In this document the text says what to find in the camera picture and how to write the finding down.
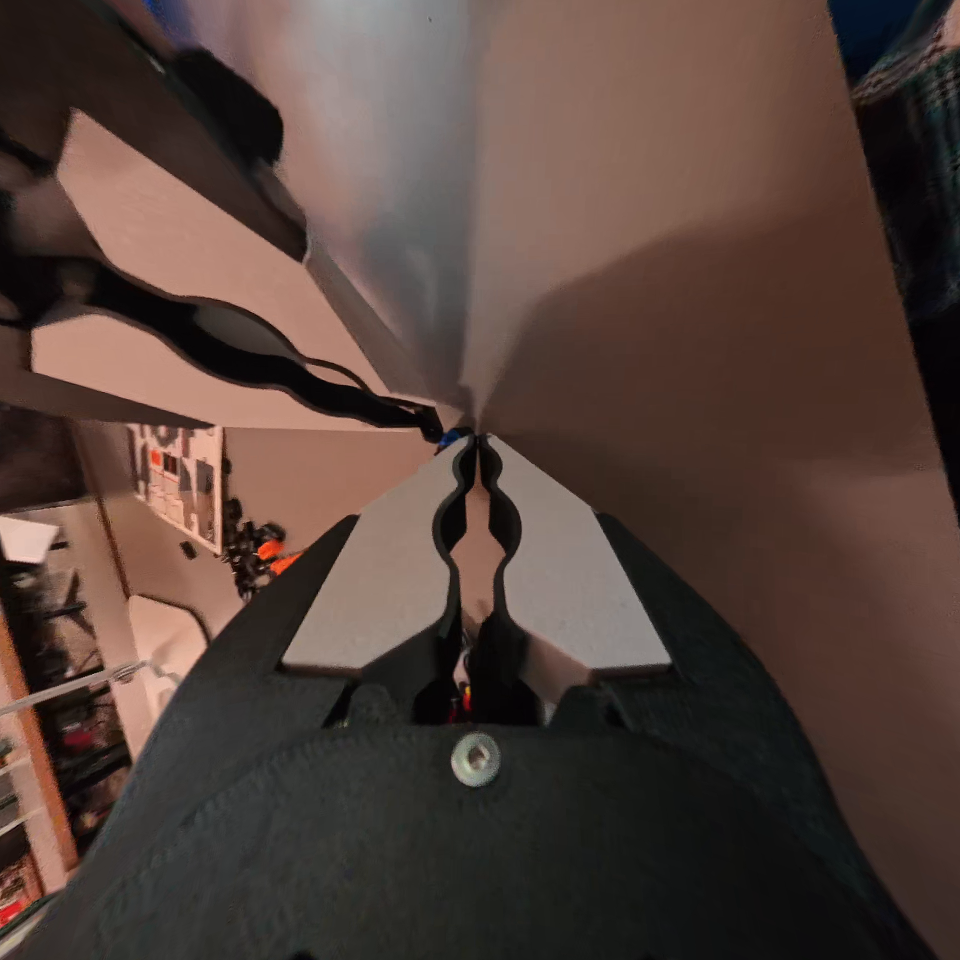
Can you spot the lego sticker sheet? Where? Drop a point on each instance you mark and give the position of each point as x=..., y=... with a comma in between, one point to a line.
x=172, y=480

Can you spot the orange lego connector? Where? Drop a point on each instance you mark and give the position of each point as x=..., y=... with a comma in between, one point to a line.
x=271, y=550
x=286, y=565

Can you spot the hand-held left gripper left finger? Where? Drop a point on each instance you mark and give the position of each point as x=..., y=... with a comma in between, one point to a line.
x=375, y=592

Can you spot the pile of black lego pieces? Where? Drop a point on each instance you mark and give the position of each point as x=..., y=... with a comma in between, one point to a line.
x=244, y=540

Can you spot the person's torso in plaid shirt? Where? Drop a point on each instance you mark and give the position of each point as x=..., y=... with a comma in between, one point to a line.
x=922, y=225

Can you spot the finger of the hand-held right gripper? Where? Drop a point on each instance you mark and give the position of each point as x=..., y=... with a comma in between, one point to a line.
x=112, y=360
x=187, y=225

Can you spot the background storage shelf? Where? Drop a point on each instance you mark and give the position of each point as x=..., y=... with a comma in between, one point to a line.
x=60, y=750

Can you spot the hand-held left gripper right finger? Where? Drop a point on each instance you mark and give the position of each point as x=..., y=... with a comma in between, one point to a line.
x=585, y=592

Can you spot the white paper sheet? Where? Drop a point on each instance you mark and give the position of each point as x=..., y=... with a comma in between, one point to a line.
x=26, y=540

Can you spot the blue lego pin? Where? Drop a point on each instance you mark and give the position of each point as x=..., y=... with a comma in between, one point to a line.
x=452, y=439

